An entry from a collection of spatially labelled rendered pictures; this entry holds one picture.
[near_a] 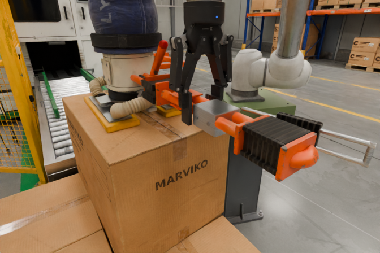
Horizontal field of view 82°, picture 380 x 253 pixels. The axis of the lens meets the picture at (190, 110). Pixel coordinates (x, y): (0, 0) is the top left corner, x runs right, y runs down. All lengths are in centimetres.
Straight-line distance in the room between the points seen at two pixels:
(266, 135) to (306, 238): 145
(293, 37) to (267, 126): 80
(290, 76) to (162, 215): 86
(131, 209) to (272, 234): 118
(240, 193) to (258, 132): 124
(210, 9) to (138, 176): 42
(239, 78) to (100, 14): 78
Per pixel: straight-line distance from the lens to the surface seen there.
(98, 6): 74
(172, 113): 74
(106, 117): 72
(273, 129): 33
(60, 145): 158
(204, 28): 43
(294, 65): 117
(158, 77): 63
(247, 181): 151
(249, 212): 170
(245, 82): 123
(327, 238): 179
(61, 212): 108
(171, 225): 78
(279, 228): 172
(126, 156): 55
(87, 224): 99
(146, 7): 73
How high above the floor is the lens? 124
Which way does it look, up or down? 22 degrees down
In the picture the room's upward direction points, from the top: straight up
